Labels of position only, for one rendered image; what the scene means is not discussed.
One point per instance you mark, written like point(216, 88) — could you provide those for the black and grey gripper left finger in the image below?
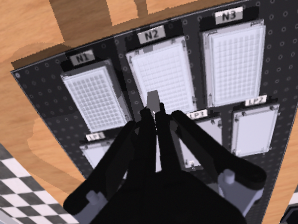
point(139, 144)

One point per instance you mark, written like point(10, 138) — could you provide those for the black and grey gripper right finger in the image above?
point(239, 181)

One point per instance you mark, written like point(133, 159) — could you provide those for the white button panel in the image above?
point(214, 187)

